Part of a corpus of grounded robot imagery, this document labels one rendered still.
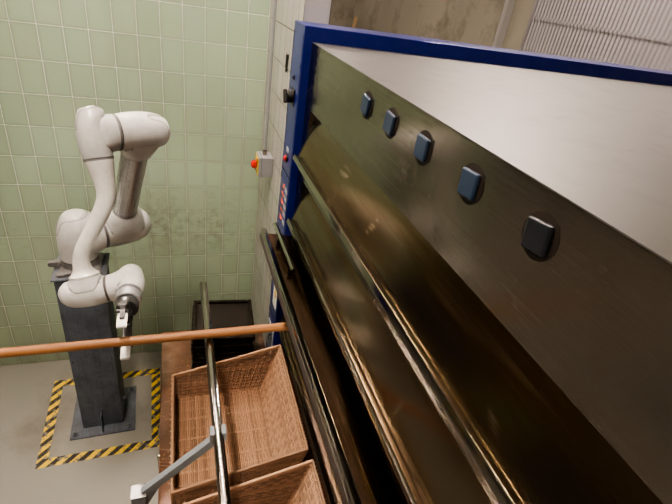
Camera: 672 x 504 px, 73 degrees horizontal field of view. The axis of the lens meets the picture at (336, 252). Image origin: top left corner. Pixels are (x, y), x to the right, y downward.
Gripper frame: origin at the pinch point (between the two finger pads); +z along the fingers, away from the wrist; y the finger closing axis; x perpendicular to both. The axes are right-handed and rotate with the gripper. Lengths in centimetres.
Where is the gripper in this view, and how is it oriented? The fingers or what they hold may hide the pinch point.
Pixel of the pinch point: (123, 341)
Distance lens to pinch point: 166.4
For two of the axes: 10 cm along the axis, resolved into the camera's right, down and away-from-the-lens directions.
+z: 2.9, 5.2, -8.0
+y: -1.4, 8.5, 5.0
